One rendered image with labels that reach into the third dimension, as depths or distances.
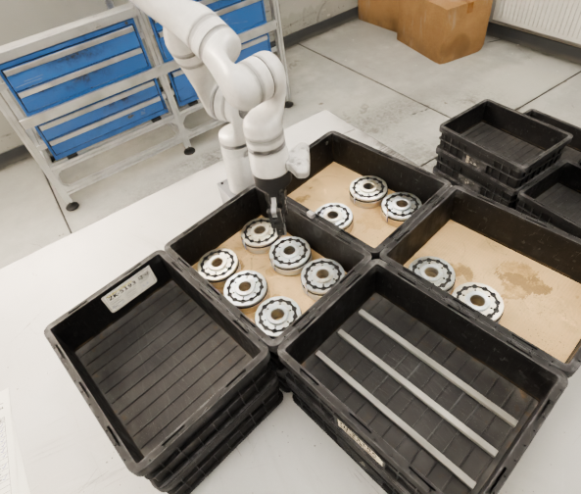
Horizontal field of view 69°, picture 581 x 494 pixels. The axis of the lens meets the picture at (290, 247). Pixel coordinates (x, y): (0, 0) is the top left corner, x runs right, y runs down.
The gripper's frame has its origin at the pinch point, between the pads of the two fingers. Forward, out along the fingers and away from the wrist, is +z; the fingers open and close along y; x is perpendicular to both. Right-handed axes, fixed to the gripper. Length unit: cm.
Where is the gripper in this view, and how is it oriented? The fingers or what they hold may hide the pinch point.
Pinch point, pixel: (281, 220)
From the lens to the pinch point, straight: 90.6
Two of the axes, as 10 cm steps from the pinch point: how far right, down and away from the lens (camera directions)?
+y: -0.2, 7.5, -6.7
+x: 9.9, -0.7, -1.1
